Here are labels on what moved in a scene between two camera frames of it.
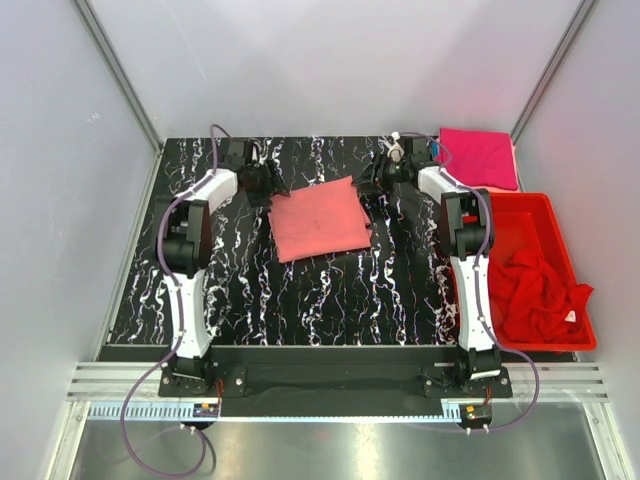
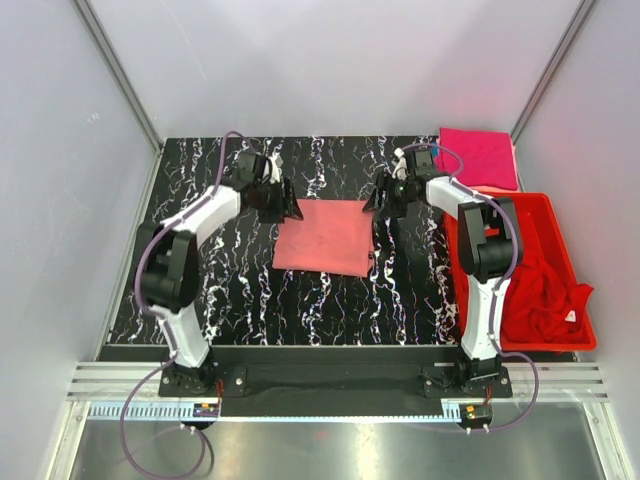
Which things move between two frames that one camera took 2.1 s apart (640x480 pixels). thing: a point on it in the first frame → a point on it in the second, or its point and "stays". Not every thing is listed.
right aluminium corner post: (549, 68) stays
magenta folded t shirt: (479, 157) stays
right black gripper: (367, 176) → (385, 184)
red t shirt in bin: (529, 303) stays
